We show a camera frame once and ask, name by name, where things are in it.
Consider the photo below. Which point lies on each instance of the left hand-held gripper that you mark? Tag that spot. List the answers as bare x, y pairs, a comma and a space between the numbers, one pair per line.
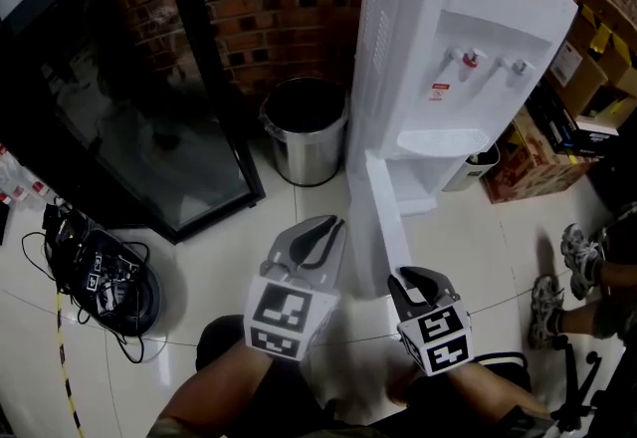
283, 311

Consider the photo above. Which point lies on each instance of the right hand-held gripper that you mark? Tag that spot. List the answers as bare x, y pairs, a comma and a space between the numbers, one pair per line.
440, 336

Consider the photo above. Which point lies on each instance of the white cabinet door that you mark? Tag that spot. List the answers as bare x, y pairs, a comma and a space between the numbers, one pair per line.
390, 222

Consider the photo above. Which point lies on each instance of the person's right forearm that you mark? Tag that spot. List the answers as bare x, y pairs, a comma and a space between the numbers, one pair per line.
480, 388

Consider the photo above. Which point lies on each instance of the red water tap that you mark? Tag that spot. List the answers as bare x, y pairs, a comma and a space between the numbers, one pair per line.
471, 60

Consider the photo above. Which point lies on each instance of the black glass-door fridge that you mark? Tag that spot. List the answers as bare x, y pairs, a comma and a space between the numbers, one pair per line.
124, 92

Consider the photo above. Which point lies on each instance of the white water tap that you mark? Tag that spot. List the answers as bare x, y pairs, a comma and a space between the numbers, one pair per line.
519, 67

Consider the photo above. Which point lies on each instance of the white water dispenser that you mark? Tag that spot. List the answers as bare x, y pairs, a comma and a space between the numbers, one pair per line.
423, 3

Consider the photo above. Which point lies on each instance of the pack of water bottles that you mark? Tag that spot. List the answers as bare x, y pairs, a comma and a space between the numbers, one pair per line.
17, 187

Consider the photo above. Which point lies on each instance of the stainless steel trash can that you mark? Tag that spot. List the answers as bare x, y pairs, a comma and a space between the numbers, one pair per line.
306, 147

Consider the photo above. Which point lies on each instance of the person's black shoe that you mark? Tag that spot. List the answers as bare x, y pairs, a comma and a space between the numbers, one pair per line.
219, 341
502, 364

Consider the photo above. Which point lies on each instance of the small white waste bin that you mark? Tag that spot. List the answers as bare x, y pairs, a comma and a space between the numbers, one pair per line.
473, 172

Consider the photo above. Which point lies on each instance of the person's black shorts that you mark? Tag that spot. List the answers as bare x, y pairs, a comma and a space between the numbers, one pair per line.
298, 406

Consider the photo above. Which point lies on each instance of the brown printed cardboard box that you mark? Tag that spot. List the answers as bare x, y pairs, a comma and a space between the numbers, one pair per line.
532, 172

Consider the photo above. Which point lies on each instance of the black tripod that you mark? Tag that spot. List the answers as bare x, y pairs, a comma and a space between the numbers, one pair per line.
577, 391

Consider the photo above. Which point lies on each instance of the black flat box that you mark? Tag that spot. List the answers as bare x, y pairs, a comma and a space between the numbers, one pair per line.
562, 122

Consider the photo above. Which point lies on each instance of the open plain cardboard box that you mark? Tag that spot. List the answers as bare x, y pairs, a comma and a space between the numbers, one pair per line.
592, 72

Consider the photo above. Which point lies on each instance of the yellow black striped tape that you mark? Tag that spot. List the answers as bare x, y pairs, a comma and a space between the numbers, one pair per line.
64, 366

